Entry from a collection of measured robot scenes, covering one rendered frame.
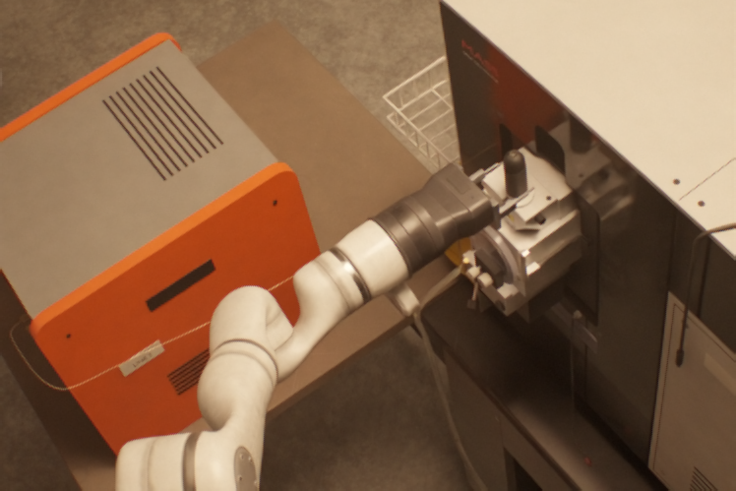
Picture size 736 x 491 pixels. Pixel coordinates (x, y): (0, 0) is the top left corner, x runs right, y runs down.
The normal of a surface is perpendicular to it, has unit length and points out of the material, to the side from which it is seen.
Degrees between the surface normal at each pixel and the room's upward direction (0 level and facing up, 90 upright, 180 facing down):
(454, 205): 4
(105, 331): 90
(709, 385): 90
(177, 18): 0
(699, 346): 90
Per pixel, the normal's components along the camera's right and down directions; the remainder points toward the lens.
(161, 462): -0.22, -0.68
